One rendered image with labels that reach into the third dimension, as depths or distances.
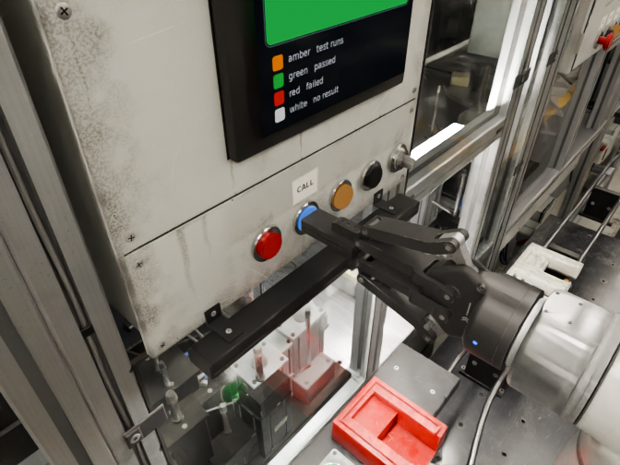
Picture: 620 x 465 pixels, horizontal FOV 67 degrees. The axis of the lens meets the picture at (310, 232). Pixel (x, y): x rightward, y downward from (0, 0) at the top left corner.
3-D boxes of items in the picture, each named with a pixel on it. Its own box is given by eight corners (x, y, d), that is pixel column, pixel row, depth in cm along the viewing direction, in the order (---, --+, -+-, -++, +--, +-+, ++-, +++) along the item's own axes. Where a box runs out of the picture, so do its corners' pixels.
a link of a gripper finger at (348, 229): (371, 251, 46) (373, 227, 44) (330, 231, 49) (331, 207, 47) (379, 244, 47) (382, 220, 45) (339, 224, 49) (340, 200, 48)
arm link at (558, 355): (640, 296, 36) (560, 262, 39) (605, 373, 30) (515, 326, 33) (596, 370, 41) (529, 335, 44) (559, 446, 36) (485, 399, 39)
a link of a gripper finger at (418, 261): (451, 307, 40) (454, 295, 40) (348, 249, 46) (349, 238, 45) (471, 283, 43) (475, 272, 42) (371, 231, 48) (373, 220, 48)
